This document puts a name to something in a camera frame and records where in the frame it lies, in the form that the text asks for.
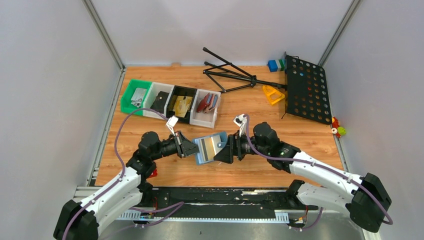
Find green plastic bin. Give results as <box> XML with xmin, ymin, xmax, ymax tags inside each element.
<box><xmin>120</xmin><ymin>79</ymin><xmax>152</xmax><ymax>114</ymax></box>

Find black cards stack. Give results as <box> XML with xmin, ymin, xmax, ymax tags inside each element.
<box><xmin>150</xmin><ymin>91</ymin><xmax>169</xmax><ymax>114</ymax></box>

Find black perforated music desk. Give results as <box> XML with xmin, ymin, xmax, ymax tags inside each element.
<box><xmin>284</xmin><ymin>54</ymin><xmax>332</xmax><ymax>125</ymax></box>

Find silver cards stack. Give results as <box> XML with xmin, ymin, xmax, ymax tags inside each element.
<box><xmin>130</xmin><ymin>87</ymin><xmax>147</xmax><ymax>108</ymax></box>

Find blue card holder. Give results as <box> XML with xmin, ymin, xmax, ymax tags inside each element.
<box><xmin>193</xmin><ymin>131</ymin><xmax>228</xmax><ymax>165</ymax></box>
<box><xmin>203</xmin><ymin>94</ymin><xmax>219</xmax><ymax>113</ymax></box>

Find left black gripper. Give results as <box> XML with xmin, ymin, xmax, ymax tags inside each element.
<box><xmin>151</xmin><ymin>130</ymin><xmax>204</xmax><ymax>161</ymax></box>

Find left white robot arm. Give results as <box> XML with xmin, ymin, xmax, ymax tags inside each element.
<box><xmin>53</xmin><ymin>131</ymin><xmax>199</xmax><ymax>240</ymax></box>

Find white slotted cable duct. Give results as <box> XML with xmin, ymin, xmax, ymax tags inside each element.
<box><xmin>115</xmin><ymin>210</ymin><xmax>290</xmax><ymax>223</ymax></box>

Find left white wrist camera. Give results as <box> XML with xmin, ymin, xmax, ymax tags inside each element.
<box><xmin>165</xmin><ymin>115</ymin><xmax>179</xmax><ymax>136</ymax></box>

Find red toy brick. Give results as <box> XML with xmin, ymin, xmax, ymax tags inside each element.
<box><xmin>149</xmin><ymin>169</ymin><xmax>158</xmax><ymax>178</ymax></box>

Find yellow triangle toy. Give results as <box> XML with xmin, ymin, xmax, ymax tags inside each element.
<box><xmin>262</xmin><ymin>85</ymin><xmax>286</xmax><ymax>106</ymax></box>

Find white bin with card holders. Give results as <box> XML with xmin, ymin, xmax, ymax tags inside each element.
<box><xmin>189</xmin><ymin>89</ymin><xmax>221</xmax><ymax>129</ymax></box>

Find blue green toy blocks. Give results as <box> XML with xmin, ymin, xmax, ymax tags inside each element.
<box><xmin>267</xmin><ymin>59</ymin><xmax>286</xmax><ymax>72</ymax></box>

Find gold cards stack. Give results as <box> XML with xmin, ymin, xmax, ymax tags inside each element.
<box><xmin>172</xmin><ymin>95</ymin><xmax>193</xmax><ymax>118</ymax></box>

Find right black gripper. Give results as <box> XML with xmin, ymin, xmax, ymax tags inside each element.
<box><xmin>213</xmin><ymin>130</ymin><xmax>269</xmax><ymax>165</ymax></box>

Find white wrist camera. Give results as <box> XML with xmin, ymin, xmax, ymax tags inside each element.
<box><xmin>233</xmin><ymin>114</ymin><xmax>248</xmax><ymax>137</ymax></box>
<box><xmin>165</xmin><ymin>115</ymin><xmax>179</xmax><ymax>136</ymax></box>

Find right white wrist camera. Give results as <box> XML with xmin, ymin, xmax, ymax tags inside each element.
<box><xmin>233</xmin><ymin>114</ymin><xmax>248</xmax><ymax>137</ymax></box>

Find colourful toy pile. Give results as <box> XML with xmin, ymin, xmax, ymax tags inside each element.
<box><xmin>331</xmin><ymin>117</ymin><xmax>347</xmax><ymax>139</ymax></box>

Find white bin with black cards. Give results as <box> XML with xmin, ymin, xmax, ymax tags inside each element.
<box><xmin>142</xmin><ymin>82</ymin><xmax>174</xmax><ymax>116</ymax></box>

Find black folded tripod stand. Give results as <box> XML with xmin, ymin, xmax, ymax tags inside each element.
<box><xmin>202</xmin><ymin>47</ymin><xmax>288</xmax><ymax>93</ymax></box>

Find purple cable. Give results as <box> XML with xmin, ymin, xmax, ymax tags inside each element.
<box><xmin>62</xmin><ymin>107</ymin><xmax>170</xmax><ymax>240</ymax></box>
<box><xmin>244</xmin><ymin>114</ymin><xmax>394</xmax><ymax>226</ymax></box>

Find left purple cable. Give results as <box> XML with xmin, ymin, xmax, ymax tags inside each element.
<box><xmin>62</xmin><ymin>107</ymin><xmax>170</xmax><ymax>240</ymax></box>

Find red card holder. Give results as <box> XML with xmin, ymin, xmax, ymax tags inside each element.
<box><xmin>196</xmin><ymin>93</ymin><xmax>212</xmax><ymax>113</ymax></box>

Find black plastic bin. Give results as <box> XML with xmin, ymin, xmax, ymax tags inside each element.
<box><xmin>165</xmin><ymin>85</ymin><xmax>197</xmax><ymax>124</ymax></box>

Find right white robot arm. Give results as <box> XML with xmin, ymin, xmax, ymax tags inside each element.
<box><xmin>213</xmin><ymin>122</ymin><xmax>393</xmax><ymax>233</ymax></box>

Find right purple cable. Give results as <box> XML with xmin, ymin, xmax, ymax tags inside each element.
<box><xmin>244</xmin><ymin>114</ymin><xmax>394</xmax><ymax>226</ymax></box>

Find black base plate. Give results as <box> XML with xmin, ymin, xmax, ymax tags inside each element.
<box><xmin>137</xmin><ymin>187</ymin><xmax>318</xmax><ymax>219</ymax></box>

